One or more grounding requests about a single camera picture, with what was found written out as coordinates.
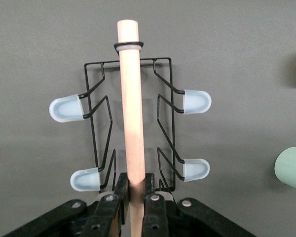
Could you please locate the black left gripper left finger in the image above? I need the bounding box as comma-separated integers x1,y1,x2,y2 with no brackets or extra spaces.
2,172,130,237

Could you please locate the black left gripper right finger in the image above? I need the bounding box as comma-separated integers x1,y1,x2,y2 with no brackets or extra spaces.
141,173,258,237

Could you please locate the black wire cup holder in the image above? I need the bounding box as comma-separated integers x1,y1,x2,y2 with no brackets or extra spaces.
48,19,212,237

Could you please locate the mint green plastic cup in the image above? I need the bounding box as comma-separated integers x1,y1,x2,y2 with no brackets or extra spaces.
274,147,296,193

